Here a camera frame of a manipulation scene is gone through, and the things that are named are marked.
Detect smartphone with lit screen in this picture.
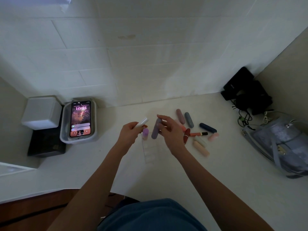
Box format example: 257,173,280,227
70,100,92,138

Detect white square box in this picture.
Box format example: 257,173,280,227
21,95,62,130

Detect purple-grey lipstick tube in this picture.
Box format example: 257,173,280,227
151,118,162,140

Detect mauve lipstick tube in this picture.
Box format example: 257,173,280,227
176,109,185,125

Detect peach lipstick tube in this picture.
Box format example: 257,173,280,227
193,141,210,157

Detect person's blue shorts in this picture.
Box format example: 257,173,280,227
97,198,201,231

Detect black flat box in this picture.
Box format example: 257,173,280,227
27,103,67,157

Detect grey plastic tray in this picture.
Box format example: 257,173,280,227
59,98,98,145

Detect grey-blue lipstick tube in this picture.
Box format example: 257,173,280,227
184,112,194,128

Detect person's right forearm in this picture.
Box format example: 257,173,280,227
171,149,275,231

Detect clear acrylic lipstick organizer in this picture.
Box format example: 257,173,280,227
141,136,172,164

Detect black rectangular box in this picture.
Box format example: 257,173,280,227
221,67,255,101

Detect black pouch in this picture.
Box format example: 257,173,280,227
235,80,273,116

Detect black cable with green tie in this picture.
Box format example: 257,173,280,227
231,98,275,129

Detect white lipstick tube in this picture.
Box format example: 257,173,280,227
135,117,150,129

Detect navy lipstick tube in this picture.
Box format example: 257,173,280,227
199,123,217,133

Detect person's right hand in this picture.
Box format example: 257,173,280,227
157,114,188,157

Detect grey-blue handbag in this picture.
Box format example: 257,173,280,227
242,111,308,179

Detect person's left forearm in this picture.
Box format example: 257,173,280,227
47,145,131,231

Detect coral lipstick tube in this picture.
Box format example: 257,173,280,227
175,119,187,132

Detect person's left hand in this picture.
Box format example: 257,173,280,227
117,122,146,155

